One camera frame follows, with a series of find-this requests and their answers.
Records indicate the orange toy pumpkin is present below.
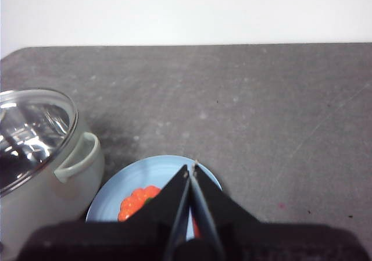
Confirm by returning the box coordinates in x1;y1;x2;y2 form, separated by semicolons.
117;185;201;239

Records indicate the blue round plate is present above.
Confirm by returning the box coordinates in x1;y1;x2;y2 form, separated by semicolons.
85;155;223;241

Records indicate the glass lid with green knob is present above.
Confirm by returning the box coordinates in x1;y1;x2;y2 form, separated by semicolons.
0;89;79;198

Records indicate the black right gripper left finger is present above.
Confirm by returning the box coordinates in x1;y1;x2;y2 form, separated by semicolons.
127;164;191;244

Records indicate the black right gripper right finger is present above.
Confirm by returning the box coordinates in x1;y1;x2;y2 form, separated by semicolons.
190;163;260;261

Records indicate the pale green electric steamer pot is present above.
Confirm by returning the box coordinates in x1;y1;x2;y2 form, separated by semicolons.
0;89;106;261

